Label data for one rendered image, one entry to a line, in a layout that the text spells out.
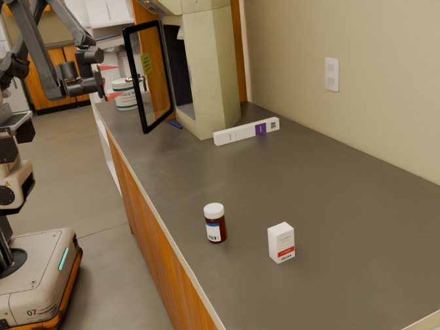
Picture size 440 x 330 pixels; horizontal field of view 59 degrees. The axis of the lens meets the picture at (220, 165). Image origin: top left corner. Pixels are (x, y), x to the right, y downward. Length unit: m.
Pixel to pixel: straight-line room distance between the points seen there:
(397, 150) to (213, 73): 0.70
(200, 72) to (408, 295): 1.02
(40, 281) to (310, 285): 1.59
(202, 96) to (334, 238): 0.80
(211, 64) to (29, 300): 1.38
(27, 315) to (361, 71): 1.80
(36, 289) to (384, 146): 1.65
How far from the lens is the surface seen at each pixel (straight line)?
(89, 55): 1.78
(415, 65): 1.19
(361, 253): 0.89
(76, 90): 1.56
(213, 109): 1.52
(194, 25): 1.46
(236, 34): 1.93
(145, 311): 2.19
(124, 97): 2.13
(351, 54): 1.37
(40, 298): 2.10
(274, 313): 0.76
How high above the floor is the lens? 1.48
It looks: 25 degrees down
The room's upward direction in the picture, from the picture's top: 7 degrees counter-clockwise
